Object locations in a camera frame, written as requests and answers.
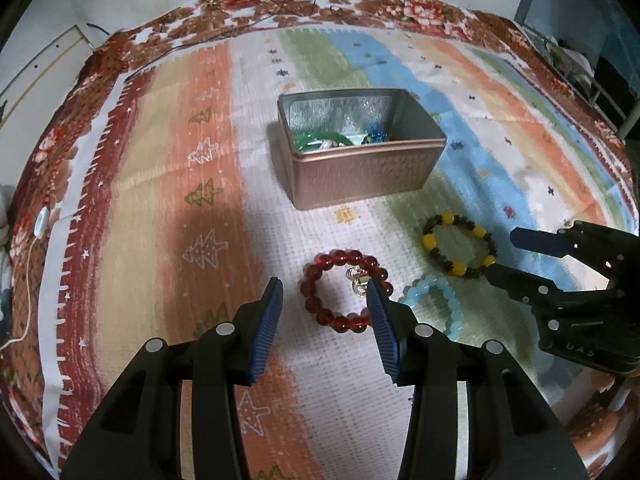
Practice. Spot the blue metal rack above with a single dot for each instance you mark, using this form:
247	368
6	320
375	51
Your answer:
607	34

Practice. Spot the gold ring charm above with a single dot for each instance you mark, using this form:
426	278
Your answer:
359	279

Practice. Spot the striped colourful mat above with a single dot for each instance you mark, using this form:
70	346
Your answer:
179	211

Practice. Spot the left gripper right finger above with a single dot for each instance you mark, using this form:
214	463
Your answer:
513	432

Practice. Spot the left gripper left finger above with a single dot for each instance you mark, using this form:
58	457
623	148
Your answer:
135	432

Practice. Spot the copper metal tin box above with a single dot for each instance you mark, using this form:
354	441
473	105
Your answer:
396	145

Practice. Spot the white headboard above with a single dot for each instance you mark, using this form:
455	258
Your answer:
30	99

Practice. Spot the green jade bangle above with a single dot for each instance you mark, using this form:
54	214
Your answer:
320	140

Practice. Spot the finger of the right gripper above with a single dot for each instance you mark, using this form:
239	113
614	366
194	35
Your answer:
556	245
531	289

